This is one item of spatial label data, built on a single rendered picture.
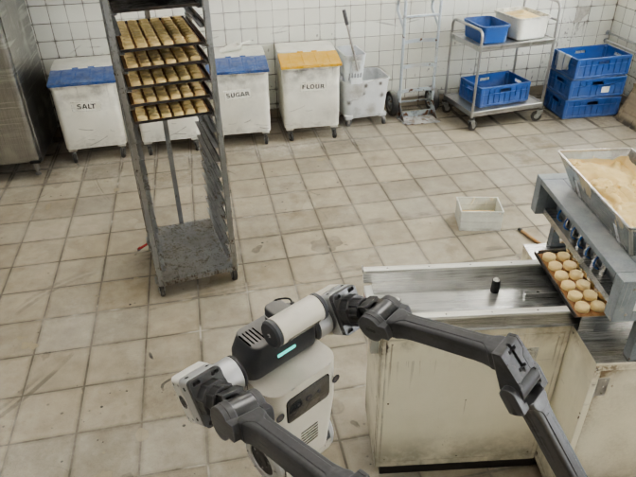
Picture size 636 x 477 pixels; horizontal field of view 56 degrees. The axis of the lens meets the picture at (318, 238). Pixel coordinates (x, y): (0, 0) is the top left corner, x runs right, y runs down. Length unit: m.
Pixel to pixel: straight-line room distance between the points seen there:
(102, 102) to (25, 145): 0.71
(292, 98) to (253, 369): 4.19
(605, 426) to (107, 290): 2.85
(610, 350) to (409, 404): 0.75
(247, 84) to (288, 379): 4.09
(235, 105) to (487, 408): 3.71
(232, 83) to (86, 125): 1.29
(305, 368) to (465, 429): 1.19
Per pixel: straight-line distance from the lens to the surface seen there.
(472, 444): 2.69
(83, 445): 3.10
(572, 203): 2.39
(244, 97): 5.40
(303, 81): 5.44
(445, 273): 2.41
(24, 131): 5.36
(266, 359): 1.50
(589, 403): 2.36
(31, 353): 3.67
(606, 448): 2.61
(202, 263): 3.76
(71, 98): 5.46
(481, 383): 2.42
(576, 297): 2.34
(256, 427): 1.25
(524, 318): 2.26
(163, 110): 3.30
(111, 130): 5.54
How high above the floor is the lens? 2.28
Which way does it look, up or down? 33 degrees down
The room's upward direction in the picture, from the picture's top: 1 degrees counter-clockwise
